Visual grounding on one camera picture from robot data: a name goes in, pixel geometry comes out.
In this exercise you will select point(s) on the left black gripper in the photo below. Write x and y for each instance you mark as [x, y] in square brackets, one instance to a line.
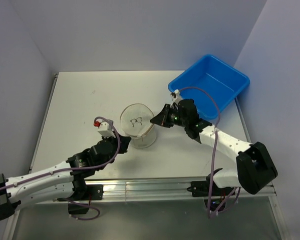
[124, 142]

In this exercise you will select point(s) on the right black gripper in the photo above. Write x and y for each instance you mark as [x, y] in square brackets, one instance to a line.
[162, 119]

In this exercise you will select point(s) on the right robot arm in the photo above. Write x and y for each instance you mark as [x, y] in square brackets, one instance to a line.
[254, 168]

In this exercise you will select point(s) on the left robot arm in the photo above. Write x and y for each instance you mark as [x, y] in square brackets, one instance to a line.
[64, 181]

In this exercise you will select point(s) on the blue plastic bin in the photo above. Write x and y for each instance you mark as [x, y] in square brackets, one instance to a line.
[210, 79]

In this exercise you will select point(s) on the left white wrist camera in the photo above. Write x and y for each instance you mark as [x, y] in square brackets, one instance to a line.
[104, 128]

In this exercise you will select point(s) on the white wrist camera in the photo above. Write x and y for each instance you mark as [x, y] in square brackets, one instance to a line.
[176, 98]
[104, 128]

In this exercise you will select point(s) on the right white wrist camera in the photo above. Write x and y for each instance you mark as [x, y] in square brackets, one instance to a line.
[176, 98]

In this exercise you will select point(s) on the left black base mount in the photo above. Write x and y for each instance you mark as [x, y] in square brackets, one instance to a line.
[80, 202]

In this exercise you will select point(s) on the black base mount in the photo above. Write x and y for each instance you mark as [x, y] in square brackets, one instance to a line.
[201, 189]
[80, 202]

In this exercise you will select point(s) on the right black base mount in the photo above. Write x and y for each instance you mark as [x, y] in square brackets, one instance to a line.
[201, 189]

